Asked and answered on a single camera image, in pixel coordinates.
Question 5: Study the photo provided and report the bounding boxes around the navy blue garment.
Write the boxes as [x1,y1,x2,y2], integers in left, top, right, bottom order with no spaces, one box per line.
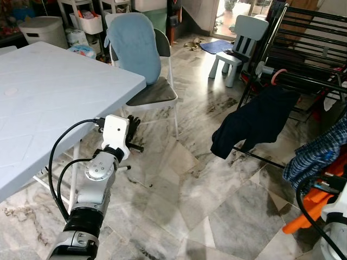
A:
[210,86,300,160]

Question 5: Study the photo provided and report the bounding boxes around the orange garment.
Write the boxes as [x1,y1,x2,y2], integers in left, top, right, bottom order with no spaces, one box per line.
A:
[282,151,347,235]

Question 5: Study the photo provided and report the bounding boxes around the blue plaid shirt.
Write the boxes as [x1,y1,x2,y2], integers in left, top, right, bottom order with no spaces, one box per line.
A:
[282,115,347,190]

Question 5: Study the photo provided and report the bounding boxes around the light blue towel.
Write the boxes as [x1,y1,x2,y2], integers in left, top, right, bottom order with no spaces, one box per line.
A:
[104,13,162,86]

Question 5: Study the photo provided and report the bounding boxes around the light blue folding table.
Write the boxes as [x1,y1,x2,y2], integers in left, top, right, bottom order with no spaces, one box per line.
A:
[0,42,147,209]

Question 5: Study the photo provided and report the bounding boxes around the colourful cartoon cushion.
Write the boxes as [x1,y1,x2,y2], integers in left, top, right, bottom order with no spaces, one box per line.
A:
[68,44,98,59]

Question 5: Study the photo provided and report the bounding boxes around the black metal drying rack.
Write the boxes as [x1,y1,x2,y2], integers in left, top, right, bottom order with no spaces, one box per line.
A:
[237,3,347,170]

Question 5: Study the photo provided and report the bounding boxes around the green storage bin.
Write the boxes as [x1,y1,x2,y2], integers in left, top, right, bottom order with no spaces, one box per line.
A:
[142,8,169,34]

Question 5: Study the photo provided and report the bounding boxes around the white shelf with baskets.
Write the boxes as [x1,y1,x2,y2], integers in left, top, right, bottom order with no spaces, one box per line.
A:
[57,0,133,36]

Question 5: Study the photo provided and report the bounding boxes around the blue floor mat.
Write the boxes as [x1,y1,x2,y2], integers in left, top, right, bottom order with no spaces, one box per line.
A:
[199,40,234,55]

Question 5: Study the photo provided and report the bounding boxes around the white lidded laundry basket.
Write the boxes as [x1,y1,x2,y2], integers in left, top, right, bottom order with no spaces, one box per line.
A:
[19,16,69,49]

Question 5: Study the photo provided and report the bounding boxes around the pale blue child's chair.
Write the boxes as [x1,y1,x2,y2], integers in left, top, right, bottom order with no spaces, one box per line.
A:
[209,15,269,88]

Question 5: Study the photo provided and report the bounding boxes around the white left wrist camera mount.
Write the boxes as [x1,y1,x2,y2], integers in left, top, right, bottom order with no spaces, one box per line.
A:
[102,115,131,160]

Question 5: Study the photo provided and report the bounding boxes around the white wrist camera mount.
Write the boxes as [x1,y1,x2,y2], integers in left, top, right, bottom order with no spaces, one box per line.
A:
[324,184,347,217]
[102,115,131,160]

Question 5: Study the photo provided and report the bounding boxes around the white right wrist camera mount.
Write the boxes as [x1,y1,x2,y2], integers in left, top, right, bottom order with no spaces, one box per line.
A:
[324,184,347,217]

